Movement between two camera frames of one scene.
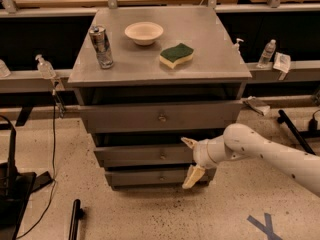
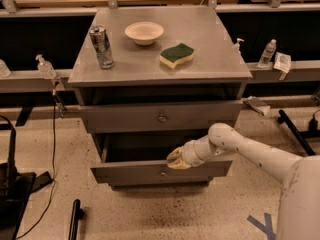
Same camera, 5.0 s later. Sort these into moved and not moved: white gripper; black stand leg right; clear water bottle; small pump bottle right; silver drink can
Moved: white gripper
Not moved: black stand leg right; small pump bottle right; silver drink can; clear water bottle
